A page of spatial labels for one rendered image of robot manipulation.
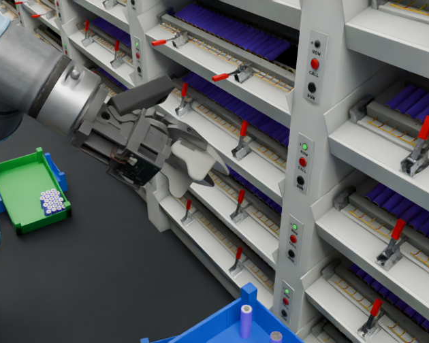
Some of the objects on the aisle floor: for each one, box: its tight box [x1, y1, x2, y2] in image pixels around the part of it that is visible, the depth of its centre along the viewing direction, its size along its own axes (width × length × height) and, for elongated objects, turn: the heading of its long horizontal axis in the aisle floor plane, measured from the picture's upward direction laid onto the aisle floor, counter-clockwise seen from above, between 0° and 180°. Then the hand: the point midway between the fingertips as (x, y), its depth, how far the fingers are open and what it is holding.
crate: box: [0, 147, 72, 236], centre depth 179 cm, size 30×20×8 cm
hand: (214, 171), depth 70 cm, fingers open, 3 cm apart
